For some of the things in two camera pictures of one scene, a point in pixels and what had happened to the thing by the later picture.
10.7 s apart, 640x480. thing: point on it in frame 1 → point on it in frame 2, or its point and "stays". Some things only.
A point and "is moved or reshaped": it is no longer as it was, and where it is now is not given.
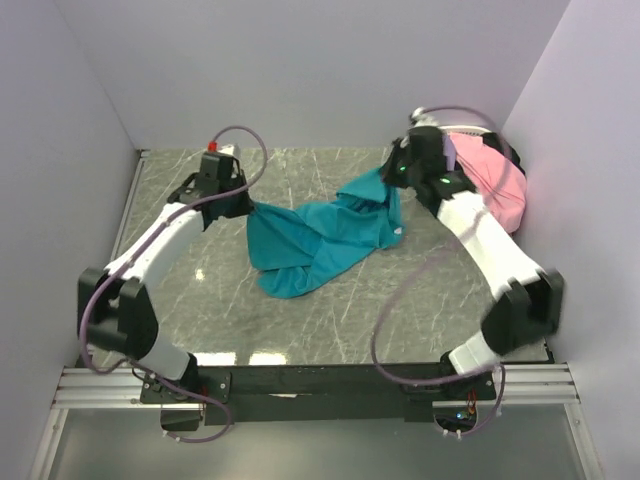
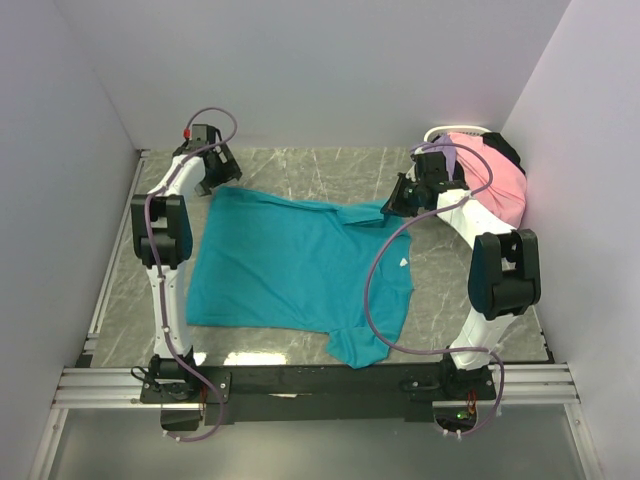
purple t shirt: [449, 151] stays
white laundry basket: [471, 130] stays
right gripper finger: [396, 170] → [400, 201]
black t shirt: [492, 139] stays
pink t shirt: [499, 181] stays
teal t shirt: [294, 248] is moved or reshaped
